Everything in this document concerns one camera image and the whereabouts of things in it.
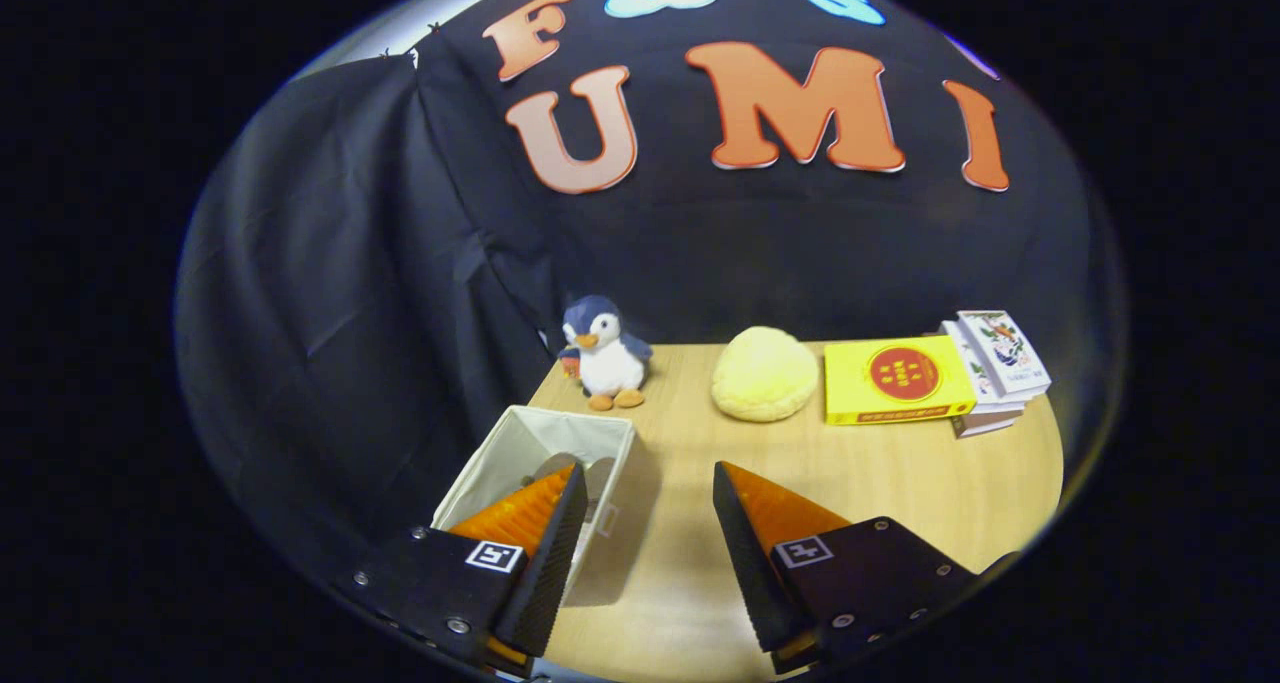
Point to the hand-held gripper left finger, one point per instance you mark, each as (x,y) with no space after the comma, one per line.
(450,588)

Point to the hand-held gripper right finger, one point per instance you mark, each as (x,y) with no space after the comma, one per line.
(880,573)

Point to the beige fabric storage box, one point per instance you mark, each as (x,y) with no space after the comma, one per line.
(520,433)

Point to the thin pale book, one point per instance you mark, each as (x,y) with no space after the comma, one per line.
(985,423)

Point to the yellow book with red circle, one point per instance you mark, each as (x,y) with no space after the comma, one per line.
(900,378)

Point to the yellow round plush cushion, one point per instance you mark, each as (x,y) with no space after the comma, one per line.
(765,378)

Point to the white illustrated book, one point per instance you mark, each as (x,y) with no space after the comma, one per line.
(975,363)
(1005,353)

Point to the penguin plush toy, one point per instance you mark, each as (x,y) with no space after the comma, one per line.
(610,363)

